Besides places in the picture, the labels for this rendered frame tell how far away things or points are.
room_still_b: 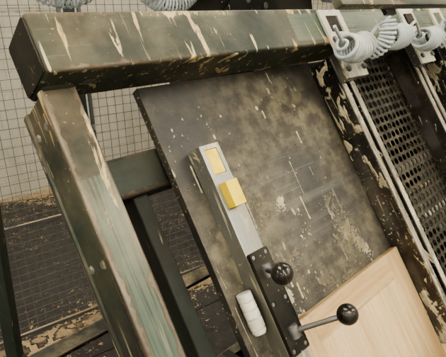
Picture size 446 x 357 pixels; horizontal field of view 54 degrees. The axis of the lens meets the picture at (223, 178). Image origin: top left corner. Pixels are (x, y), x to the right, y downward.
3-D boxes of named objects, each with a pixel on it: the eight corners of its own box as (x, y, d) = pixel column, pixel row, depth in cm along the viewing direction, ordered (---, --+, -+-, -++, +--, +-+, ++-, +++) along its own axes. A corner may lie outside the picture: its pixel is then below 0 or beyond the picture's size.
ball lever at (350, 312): (290, 347, 78) (362, 325, 74) (281, 326, 79) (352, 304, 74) (294, 338, 82) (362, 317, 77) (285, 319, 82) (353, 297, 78)
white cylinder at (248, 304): (232, 297, 81) (250, 338, 80) (242, 295, 78) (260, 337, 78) (243, 290, 83) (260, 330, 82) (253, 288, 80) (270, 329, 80)
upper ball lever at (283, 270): (260, 283, 81) (279, 291, 68) (252, 264, 82) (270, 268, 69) (278, 275, 82) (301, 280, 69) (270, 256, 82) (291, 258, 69)
